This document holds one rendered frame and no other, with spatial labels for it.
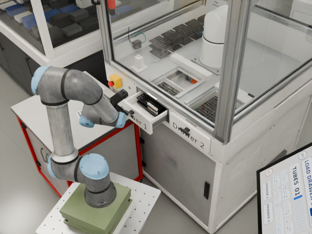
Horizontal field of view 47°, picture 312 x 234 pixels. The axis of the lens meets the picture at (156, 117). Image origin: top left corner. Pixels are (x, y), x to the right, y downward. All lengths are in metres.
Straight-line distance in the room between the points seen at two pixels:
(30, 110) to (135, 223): 1.08
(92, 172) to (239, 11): 0.86
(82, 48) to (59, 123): 1.28
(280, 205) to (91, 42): 1.79
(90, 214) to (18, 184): 1.44
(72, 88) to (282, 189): 0.91
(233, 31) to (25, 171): 2.19
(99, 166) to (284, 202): 0.76
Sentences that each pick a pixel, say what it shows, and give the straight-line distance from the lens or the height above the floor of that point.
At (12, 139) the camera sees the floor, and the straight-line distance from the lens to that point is 3.42.
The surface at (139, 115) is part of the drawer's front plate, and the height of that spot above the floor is 0.91.
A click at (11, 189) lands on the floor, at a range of 3.05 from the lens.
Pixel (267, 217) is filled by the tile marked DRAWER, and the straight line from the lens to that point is 1.54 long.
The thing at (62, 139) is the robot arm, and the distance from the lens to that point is 1.53.
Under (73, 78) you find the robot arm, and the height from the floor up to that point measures 1.49.
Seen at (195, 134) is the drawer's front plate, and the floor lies 0.90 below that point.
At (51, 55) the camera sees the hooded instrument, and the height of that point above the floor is 0.93.
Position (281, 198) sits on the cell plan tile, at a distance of 1.53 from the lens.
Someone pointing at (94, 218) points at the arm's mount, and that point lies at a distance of 1.68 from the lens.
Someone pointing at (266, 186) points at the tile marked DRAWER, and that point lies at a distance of 1.62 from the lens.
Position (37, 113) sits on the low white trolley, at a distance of 2.39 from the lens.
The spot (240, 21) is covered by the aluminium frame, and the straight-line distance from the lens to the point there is 1.42.
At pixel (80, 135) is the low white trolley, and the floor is 0.76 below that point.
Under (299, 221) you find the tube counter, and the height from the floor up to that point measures 1.11.
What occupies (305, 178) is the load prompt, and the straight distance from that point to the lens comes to 1.51.
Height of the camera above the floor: 2.26
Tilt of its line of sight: 43 degrees down
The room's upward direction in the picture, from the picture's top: 2 degrees counter-clockwise
